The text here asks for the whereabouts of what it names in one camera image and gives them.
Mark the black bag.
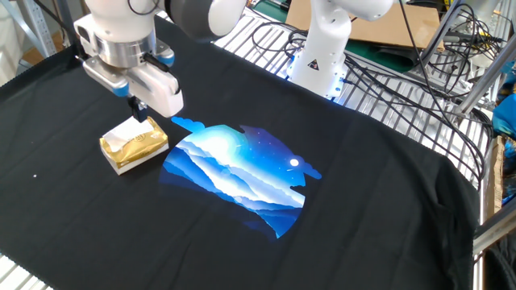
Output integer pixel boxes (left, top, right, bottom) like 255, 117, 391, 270
483, 237, 516, 290

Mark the white napkin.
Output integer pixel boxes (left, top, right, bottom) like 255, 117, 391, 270
102, 116, 156, 153

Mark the brown cardboard strip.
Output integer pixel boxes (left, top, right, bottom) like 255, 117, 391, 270
485, 136, 505, 218

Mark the black cable bundle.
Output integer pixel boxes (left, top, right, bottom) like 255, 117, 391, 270
342, 0, 496, 190

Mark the black cloth with blue print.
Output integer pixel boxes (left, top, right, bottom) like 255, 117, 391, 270
0, 15, 483, 290

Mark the brown cardboard sheet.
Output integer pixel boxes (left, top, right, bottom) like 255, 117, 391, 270
285, 0, 446, 52

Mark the aluminium beam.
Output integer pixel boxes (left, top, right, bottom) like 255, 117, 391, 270
455, 43, 516, 118
473, 209, 516, 255
417, 0, 464, 73

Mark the grey shelf upright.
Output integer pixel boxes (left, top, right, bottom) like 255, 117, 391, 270
0, 0, 57, 57

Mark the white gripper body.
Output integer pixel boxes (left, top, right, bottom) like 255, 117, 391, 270
127, 66, 185, 118

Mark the blue plastic bag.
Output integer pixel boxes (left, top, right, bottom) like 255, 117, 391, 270
492, 60, 516, 140

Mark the gold tissue pack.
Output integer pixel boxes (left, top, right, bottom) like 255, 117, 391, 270
99, 115, 170, 176

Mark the silver blue wrist mount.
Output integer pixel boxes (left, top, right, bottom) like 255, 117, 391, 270
82, 39, 177, 98

